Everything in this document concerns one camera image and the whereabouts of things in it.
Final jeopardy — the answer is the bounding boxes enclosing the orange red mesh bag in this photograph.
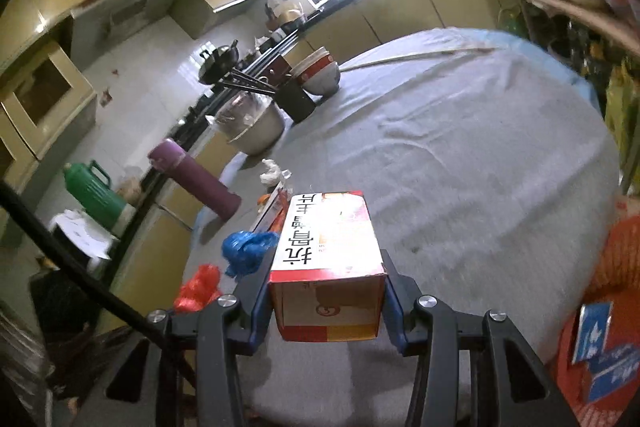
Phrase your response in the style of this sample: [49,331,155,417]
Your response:
[174,265,221,313]

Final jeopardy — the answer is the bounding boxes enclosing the blue plastic bag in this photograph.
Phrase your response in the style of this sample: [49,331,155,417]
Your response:
[221,231,280,281]

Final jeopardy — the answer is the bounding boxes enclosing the red white medicine box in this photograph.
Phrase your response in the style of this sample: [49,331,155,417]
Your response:
[268,191,386,343]

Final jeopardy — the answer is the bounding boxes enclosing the white tissue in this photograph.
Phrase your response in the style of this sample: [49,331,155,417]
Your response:
[259,158,282,187]

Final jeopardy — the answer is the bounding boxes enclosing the blue packet in basket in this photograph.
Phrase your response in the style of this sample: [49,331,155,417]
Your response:
[572,301,613,364]

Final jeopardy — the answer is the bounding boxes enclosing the orange plastic basket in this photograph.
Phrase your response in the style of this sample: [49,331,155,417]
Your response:
[551,197,639,426]

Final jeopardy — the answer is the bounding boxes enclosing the purple thermos bottle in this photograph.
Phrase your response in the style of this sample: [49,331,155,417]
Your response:
[148,139,242,221]

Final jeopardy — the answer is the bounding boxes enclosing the green thermos jug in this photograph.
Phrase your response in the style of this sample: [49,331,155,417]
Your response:
[63,160,127,235]

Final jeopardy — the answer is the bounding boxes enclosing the steel basin with lid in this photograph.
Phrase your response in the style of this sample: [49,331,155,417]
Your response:
[206,92,284,156]

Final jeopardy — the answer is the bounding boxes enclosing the grey tablecloth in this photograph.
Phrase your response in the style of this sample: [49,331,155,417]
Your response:
[183,28,620,426]

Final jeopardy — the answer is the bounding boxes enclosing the black chopstick cup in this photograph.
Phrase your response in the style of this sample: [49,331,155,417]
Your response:
[273,76,316,124]

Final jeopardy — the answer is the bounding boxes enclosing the black wok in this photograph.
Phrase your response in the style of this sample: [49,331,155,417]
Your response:
[198,40,239,86]

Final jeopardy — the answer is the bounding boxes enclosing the stacked red white bowls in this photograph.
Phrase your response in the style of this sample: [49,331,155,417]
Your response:
[291,46,341,96]

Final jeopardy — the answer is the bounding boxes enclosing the long bamboo stick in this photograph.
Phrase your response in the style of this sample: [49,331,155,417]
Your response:
[340,46,497,72]

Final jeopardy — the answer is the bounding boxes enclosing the range hood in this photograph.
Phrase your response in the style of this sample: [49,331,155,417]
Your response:
[68,0,174,70]

